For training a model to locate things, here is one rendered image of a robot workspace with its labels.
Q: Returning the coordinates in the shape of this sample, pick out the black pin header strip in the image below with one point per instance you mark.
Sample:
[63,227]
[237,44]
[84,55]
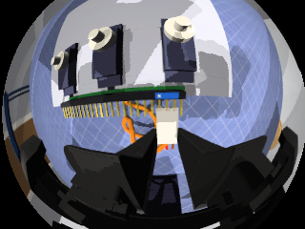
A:
[161,92]

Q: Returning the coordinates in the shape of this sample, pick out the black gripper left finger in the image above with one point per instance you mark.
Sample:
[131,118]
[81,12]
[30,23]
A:
[132,168]

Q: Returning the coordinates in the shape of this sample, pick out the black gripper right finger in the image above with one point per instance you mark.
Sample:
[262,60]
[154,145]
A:
[207,165]

